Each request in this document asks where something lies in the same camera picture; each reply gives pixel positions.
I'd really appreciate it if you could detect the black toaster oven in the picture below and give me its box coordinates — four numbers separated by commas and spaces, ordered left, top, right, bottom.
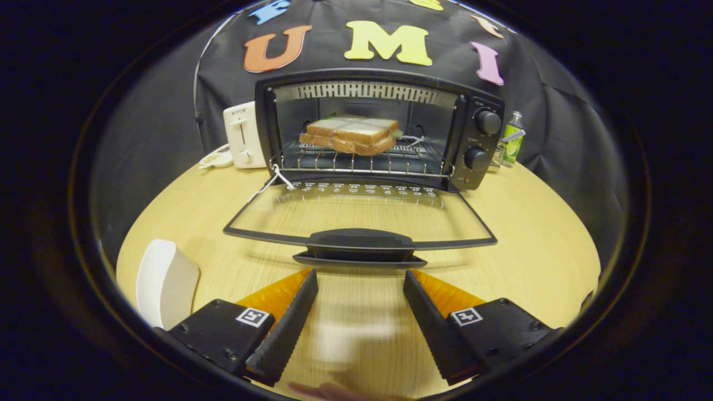
223, 68, 506, 269

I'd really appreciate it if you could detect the white rectangular plate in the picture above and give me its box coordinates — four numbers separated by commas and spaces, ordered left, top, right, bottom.
136, 239, 200, 330

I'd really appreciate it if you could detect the small white dish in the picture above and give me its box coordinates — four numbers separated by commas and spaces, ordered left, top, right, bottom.
199, 144, 233, 169

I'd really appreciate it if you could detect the toast sandwich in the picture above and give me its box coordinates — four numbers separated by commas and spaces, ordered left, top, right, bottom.
299, 114, 403, 157

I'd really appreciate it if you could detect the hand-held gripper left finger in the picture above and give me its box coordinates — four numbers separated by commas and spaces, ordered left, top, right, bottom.
167, 268, 319, 387

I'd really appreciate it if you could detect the green label bottle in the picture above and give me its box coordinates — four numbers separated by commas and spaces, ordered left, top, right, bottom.
493, 110, 526, 168

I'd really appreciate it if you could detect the white string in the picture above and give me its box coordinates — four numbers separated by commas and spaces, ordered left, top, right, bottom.
248, 163, 297, 204

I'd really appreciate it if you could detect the wire oven rack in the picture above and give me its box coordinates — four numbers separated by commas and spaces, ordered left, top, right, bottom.
275, 136, 453, 178

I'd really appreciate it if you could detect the white pop-up toaster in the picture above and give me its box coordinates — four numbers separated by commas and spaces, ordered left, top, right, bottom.
223, 101, 267, 169

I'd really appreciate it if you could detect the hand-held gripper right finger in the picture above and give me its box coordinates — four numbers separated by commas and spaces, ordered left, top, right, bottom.
403, 270, 563, 386

